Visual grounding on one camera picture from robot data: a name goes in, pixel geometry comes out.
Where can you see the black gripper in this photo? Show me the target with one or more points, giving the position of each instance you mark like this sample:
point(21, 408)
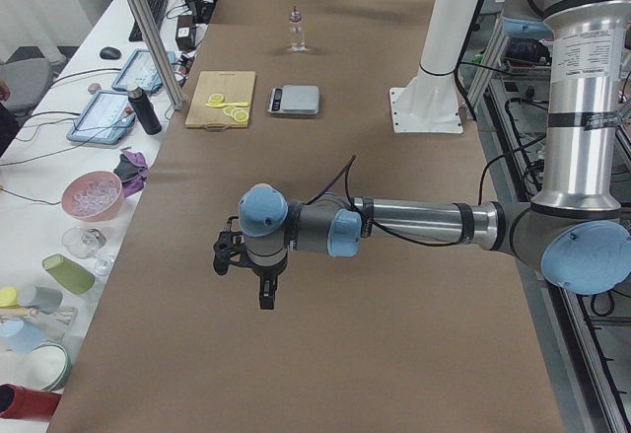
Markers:
point(264, 273)

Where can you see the clear glass sauce bottle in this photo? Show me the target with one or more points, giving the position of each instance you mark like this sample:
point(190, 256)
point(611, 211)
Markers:
point(297, 32)

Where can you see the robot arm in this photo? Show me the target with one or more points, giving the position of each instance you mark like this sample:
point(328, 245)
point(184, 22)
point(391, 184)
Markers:
point(569, 232)

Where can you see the silver digital kitchen scale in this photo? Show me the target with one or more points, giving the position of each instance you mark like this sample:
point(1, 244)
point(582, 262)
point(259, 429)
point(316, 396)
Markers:
point(294, 100)

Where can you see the green plastic cup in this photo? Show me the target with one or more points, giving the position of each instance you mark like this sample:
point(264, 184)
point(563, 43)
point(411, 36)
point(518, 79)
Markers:
point(69, 274)

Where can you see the grey plastic cup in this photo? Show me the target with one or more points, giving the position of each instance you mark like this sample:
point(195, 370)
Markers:
point(45, 299)

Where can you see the light blue plastic cup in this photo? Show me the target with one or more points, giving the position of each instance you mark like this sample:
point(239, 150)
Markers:
point(22, 335)

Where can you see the yellow plastic cup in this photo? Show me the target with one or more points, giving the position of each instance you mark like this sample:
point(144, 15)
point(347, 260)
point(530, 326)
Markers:
point(9, 297)

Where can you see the purple grey cloth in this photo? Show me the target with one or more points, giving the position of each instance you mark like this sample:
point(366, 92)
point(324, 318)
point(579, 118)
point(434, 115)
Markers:
point(132, 171)

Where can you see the yellow plastic knife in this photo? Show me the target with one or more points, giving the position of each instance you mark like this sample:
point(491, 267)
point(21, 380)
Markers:
point(224, 104)

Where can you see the clear wine glass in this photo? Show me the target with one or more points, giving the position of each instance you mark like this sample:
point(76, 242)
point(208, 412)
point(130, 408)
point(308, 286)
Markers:
point(89, 243)

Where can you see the lemon slice on board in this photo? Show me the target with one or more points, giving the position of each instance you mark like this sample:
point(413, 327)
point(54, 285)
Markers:
point(216, 99)

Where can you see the pink bowl with ice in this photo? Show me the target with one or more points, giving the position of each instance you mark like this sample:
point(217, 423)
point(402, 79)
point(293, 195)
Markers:
point(93, 197)

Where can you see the bamboo cutting board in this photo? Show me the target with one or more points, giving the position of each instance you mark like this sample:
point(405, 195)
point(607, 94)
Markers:
point(236, 86)

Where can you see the black water bottle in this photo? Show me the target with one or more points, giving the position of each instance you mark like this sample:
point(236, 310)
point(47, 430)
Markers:
point(143, 108)

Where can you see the near blue teach pendant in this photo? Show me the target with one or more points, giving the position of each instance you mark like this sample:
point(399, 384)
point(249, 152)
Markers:
point(106, 119)

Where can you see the blue teach pendant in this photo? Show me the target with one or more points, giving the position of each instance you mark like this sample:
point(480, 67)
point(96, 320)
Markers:
point(106, 119)
point(139, 70)

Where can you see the white green rimmed bowl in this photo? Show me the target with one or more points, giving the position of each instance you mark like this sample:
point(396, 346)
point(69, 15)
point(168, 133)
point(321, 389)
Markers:
point(46, 368)

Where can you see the far blue teach pendant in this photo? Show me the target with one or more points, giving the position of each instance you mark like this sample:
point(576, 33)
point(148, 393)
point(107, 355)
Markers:
point(139, 70)

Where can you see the red cylinder container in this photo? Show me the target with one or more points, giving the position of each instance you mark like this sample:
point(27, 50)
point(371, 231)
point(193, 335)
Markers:
point(18, 402)

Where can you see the black computer mouse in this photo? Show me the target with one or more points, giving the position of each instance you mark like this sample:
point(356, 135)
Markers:
point(110, 53)

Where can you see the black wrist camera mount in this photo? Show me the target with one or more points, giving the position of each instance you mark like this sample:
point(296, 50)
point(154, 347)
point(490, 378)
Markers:
point(229, 249)

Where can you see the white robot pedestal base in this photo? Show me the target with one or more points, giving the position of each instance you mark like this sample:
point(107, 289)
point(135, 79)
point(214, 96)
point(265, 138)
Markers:
point(429, 104)

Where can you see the aluminium frame post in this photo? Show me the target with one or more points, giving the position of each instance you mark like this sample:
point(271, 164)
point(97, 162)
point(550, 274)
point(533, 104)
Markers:
point(142, 14)

